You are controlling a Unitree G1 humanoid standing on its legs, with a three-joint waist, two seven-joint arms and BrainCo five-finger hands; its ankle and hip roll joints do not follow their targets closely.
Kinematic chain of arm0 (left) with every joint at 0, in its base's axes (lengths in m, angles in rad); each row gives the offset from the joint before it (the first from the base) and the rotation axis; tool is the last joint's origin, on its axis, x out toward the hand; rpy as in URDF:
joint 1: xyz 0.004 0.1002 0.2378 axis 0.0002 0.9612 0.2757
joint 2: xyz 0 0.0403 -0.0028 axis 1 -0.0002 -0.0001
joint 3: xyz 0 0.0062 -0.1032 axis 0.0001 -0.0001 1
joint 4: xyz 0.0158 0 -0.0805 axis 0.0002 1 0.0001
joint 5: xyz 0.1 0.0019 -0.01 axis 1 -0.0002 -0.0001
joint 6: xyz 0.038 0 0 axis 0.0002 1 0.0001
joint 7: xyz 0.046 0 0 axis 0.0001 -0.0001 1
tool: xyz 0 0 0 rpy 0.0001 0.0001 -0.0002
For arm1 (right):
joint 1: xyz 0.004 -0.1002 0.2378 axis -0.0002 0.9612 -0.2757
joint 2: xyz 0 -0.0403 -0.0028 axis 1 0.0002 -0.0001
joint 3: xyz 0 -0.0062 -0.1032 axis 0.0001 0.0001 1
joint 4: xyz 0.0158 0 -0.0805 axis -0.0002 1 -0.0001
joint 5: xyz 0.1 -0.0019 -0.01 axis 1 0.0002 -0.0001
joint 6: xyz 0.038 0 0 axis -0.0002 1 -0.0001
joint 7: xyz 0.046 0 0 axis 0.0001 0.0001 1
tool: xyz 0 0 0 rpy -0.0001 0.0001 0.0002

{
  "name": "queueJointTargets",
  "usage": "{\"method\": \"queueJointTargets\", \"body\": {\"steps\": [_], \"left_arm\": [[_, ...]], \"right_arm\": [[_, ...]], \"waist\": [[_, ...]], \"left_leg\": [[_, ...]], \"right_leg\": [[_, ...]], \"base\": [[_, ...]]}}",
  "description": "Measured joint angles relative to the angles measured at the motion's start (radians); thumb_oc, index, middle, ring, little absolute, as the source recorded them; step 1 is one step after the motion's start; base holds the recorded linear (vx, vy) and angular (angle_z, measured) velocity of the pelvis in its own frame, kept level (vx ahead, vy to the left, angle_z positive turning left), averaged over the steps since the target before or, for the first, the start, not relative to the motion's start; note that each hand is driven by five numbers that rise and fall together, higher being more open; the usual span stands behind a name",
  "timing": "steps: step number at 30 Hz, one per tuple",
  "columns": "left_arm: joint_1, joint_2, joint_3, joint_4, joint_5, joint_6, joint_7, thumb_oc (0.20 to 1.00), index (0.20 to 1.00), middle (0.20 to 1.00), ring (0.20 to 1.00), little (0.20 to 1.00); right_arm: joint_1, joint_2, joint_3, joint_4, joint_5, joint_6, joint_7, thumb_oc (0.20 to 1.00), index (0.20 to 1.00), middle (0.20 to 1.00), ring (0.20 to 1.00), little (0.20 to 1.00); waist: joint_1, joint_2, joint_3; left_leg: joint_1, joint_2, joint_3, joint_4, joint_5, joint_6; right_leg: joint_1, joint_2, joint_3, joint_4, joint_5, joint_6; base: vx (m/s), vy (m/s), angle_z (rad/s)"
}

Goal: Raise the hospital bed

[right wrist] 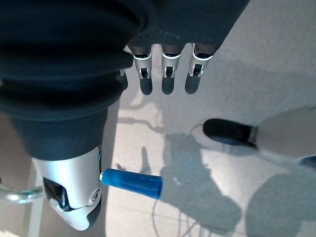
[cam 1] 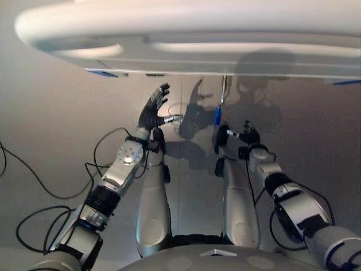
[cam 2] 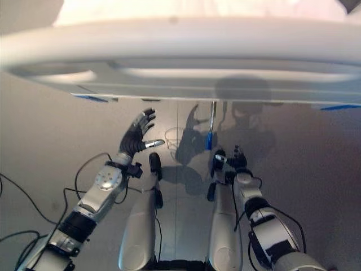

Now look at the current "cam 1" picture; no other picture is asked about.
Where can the robot torso grey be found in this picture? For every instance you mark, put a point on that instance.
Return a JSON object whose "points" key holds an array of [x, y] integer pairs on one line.
{"points": [[220, 258]]}

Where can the robot right leg silver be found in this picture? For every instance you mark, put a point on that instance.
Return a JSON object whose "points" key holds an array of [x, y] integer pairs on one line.
{"points": [[239, 203]]}

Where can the robot right arm silver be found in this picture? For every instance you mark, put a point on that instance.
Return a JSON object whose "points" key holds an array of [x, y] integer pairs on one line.
{"points": [[299, 203]]}

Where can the robot left leg silver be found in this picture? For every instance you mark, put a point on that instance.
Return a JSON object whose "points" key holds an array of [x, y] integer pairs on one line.
{"points": [[153, 203]]}

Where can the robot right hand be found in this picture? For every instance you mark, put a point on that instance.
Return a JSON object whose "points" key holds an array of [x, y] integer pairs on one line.
{"points": [[250, 136]]}

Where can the robot left arm silver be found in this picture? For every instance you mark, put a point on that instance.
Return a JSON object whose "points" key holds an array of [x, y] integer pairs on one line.
{"points": [[124, 162]]}

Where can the robot leg silver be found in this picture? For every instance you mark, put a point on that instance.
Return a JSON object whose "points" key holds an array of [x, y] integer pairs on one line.
{"points": [[239, 203], [153, 203]]}

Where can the bed crank blue grip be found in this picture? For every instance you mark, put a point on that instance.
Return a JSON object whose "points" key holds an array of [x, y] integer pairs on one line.
{"points": [[217, 115]]}

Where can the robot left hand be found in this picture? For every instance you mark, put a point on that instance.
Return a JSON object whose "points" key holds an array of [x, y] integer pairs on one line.
{"points": [[149, 117]]}

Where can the robot foot dark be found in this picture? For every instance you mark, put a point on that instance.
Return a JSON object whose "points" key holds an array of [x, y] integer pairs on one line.
{"points": [[158, 139], [221, 137]]}

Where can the robot right foot dark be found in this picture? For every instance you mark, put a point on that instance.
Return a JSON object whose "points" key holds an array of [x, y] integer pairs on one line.
{"points": [[221, 137]]}

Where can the robot left foot dark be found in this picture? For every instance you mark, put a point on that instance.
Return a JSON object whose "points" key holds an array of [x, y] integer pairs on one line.
{"points": [[158, 139]]}

